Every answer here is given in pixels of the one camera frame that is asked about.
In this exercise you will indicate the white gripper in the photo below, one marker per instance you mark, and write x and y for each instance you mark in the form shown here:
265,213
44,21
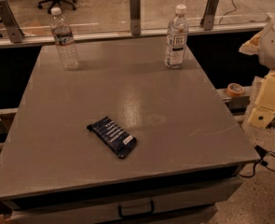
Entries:
264,112

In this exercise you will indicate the clear bottle with blue label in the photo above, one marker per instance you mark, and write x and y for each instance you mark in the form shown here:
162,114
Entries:
177,33

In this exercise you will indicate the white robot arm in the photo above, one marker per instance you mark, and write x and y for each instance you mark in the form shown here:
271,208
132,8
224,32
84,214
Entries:
263,45

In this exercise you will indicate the dark blue rxbar wrapper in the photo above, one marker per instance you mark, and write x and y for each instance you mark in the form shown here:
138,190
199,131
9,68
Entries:
114,136

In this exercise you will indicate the clear bottle with red label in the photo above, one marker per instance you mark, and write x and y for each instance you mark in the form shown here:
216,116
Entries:
64,40

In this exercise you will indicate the orange tape roll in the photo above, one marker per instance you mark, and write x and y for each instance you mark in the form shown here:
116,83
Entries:
235,90

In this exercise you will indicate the grey table drawer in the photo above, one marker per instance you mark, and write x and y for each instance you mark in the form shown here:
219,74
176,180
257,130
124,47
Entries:
192,204

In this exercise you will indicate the metal side rail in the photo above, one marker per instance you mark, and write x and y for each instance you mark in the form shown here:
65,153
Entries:
236,103

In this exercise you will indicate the right metal bracket post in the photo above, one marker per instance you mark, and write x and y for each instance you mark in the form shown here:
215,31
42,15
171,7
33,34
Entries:
207,20

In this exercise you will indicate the metal bracket post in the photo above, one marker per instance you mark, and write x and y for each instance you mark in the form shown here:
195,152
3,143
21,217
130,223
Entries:
135,13
207,20
14,32

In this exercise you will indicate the middle metal bracket post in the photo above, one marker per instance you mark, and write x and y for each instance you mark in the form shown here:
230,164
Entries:
135,13

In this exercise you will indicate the black drawer handle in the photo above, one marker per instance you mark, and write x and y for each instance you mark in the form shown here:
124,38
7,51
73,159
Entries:
126,211

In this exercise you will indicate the left metal bracket post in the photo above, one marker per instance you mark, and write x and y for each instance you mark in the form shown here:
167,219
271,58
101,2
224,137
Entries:
14,32

